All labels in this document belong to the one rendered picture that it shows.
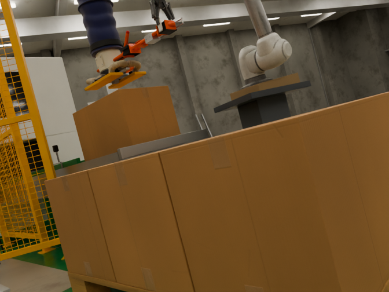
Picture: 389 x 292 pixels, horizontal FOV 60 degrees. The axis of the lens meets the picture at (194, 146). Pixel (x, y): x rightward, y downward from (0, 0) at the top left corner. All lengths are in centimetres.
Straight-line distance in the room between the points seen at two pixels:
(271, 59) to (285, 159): 170
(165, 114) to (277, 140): 161
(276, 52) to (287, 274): 173
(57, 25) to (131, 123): 789
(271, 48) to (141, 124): 95
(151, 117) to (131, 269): 117
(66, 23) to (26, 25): 96
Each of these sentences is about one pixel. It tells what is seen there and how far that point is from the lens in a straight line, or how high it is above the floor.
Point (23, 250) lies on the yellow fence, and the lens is 263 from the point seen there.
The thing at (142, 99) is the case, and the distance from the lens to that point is 211.
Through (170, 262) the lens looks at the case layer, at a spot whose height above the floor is 24.
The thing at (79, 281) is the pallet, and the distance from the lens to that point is 155.
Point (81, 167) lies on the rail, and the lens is 225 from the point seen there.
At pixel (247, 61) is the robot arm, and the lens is 241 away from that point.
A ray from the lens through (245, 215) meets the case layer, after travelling 73.
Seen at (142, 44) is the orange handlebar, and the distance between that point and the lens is 215.
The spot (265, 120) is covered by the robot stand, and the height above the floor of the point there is 56.
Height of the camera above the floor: 55
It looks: 1 degrees down
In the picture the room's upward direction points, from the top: 15 degrees counter-clockwise
